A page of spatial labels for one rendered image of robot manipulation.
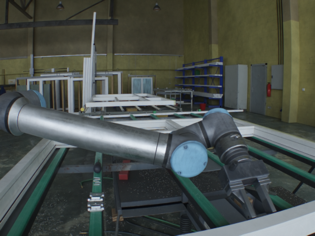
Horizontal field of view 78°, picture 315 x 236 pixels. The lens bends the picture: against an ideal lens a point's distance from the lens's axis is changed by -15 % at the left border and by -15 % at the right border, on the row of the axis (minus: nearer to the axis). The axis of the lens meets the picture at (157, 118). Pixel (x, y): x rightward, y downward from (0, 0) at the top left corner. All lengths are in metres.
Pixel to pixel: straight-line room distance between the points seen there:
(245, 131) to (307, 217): 1.14
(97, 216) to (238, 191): 0.40
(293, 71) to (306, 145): 6.89
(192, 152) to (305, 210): 0.33
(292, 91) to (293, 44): 1.56
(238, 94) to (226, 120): 9.74
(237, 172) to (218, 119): 0.18
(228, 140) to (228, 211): 0.47
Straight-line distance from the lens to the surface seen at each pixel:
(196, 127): 0.69
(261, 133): 1.66
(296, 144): 1.42
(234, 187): 0.59
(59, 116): 0.62
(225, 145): 0.65
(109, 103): 3.65
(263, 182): 0.64
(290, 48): 8.25
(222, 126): 0.68
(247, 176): 0.61
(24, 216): 0.74
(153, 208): 1.30
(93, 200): 0.76
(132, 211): 1.27
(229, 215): 1.02
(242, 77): 10.53
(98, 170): 0.96
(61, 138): 0.61
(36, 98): 0.84
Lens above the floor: 1.24
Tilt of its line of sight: 9 degrees down
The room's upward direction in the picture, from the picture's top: straight up
